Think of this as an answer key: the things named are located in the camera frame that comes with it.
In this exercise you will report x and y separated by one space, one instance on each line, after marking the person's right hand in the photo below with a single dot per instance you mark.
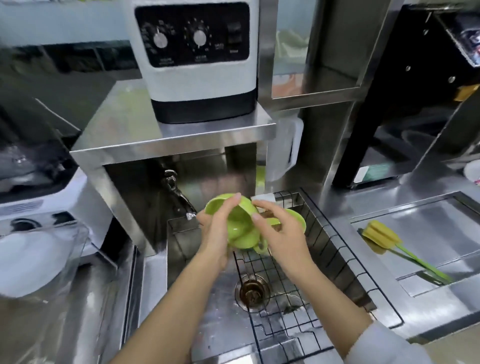
287 240

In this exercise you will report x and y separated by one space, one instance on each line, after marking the person's left hand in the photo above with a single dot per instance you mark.
213 234

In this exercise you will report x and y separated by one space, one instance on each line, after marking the person's right thumb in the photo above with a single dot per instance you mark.
261 223

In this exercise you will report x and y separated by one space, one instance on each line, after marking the person's left thumb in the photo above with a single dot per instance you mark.
231 204

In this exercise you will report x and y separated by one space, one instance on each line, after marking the green ceramic cup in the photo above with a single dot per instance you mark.
240 228

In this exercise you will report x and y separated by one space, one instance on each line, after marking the person's left forearm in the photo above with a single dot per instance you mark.
176 307

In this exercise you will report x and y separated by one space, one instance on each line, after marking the person's right forearm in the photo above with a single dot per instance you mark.
330 307

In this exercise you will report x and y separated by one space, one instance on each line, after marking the green ceramic saucer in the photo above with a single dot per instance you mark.
294 219

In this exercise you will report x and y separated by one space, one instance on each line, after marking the steel faucet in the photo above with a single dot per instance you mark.
176 189

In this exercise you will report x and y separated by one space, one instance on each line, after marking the round sink drain strainer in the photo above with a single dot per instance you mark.
252 292

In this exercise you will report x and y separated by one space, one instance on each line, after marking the white plastic jug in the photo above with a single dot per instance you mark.
283 150

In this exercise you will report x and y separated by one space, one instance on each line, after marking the stainless steel sink basin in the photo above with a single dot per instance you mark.
213 307

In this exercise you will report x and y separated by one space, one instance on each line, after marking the stainless steel shelf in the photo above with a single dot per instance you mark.
123 127

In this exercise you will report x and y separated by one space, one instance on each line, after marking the white machine with dials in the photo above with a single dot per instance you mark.
195 75

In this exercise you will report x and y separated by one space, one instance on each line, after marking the white sleeve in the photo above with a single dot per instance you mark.
382 347

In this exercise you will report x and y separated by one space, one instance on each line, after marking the recessed steel drain tray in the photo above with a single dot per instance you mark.
435 232

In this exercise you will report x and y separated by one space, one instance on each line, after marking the stainless steel cabinet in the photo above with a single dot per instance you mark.
330 48

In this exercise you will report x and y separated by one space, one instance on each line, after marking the white blender base appliance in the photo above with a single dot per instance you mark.
41 187

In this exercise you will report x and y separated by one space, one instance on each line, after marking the black machine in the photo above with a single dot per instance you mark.
412 93

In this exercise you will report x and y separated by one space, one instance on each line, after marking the clear plastic container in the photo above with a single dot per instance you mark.
33 258

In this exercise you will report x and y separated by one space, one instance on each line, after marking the white cup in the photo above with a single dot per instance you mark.
473 172

